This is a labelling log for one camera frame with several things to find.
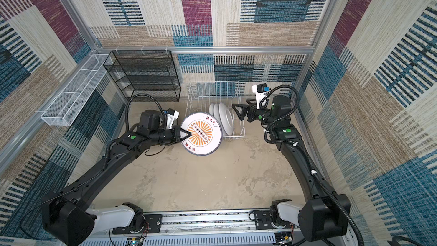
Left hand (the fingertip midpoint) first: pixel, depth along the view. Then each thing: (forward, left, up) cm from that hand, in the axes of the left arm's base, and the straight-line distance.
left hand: (191, 132), depth 74 cm
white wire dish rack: (+42, -13, -22) cm, 49 cm away
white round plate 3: (+16, -11, -7) cm, 20 cm away
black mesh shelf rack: (+48, +31, -4) cm, 58 cm away
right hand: (+8, -21, +9) cm, 24 cm away
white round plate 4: (+15, -16, -10) cm, 24 cm away
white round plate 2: (+19, -8, -6) cm, 21 cm away
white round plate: (+1, -6, -3) cm, 7 cm away
